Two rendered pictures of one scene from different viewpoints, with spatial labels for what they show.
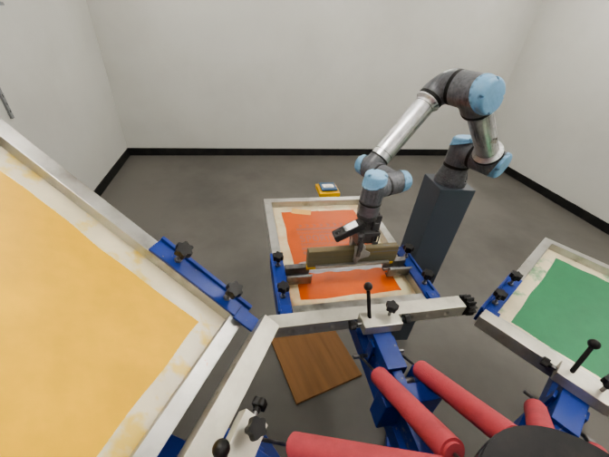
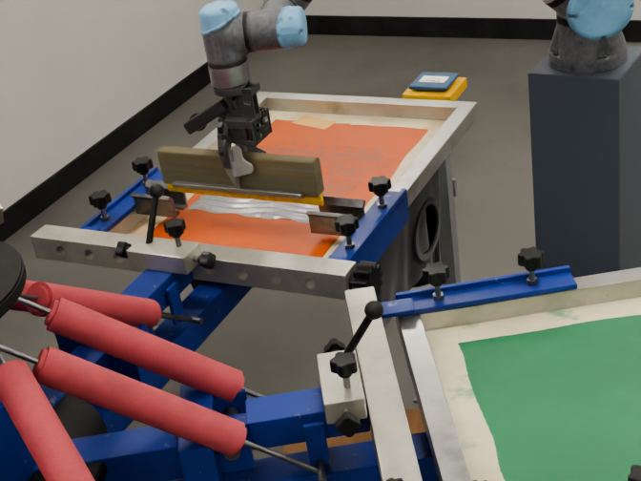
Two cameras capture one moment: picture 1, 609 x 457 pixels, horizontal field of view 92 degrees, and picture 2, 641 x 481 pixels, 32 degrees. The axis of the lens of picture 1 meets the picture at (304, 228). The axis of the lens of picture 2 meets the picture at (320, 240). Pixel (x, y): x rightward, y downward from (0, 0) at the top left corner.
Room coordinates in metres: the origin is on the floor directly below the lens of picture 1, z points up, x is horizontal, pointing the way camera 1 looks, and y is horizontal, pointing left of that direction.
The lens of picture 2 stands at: (-0.50, -1.67, 2.01)
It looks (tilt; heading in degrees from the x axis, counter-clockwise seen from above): 29 degrees down; 43
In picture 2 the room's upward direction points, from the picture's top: 9 degrees counter-clockwise
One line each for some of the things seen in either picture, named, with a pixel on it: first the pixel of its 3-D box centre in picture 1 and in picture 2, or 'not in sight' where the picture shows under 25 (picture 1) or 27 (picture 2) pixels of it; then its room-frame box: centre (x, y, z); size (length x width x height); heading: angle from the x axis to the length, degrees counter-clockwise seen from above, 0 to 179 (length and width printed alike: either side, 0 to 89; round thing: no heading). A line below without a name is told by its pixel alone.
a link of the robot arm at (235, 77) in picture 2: (368, 208); (230, 73); (0.89, -0.21, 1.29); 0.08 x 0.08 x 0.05
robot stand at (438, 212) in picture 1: (414, 269); (591, 315); (1.38, -0.70, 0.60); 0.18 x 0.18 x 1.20; 8
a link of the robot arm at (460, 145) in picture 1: (463, 150); not in sight; (1.37, -0.70, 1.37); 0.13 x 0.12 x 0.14; 35
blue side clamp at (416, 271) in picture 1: (412, 274); (367, 238); (0.92, -0.47, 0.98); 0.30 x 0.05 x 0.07; 14
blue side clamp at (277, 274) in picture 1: (280, 285); (129, 212); (0.79, 0.07, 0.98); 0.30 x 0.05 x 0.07; 14
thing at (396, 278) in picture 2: not in sight; (390, 249); (1.19, -0.31, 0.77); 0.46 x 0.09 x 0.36; 14
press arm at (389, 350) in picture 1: (383, 345); (153, 290); (0.54, -0.27, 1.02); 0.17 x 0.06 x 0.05; 14
